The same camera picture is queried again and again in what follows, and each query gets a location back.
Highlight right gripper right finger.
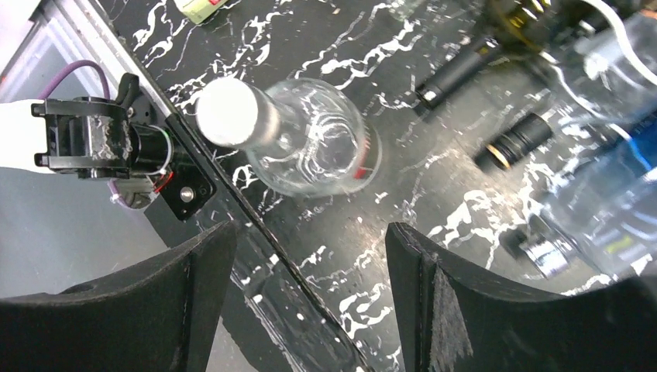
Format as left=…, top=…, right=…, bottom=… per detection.
left=385, top=222, right=656, bottom=371

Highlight round clear bottle white cap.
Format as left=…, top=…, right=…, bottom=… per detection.
left=194, top=77, right=382, bottom=198

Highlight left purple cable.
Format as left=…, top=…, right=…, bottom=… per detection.
left=36, top=59, right=124, bottom=206

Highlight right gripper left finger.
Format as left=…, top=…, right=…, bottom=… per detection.
left=1, top=222, right=236, bottom=371

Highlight square bottle brown label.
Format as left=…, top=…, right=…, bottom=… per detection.
left=473, top=112, right=554, bottom=173

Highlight white box red mark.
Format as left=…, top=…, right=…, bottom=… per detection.
left=174, top=0, right=228, bottom=25

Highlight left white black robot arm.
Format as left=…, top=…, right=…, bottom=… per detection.
left=1, top=73, right=174, bottom=179

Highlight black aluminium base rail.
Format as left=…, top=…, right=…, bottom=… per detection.
left=53, top=1, right=368, bottom=371

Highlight clear bottle black label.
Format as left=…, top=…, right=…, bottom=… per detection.
left=538, top=1, right=656, bottom=129

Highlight dark green wine bottle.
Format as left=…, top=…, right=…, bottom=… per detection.
left=415, top=1, right=559, bottom=109

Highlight blue glass bottle white cap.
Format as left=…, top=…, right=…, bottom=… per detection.
left=507, top=122, right=656, bottom=278

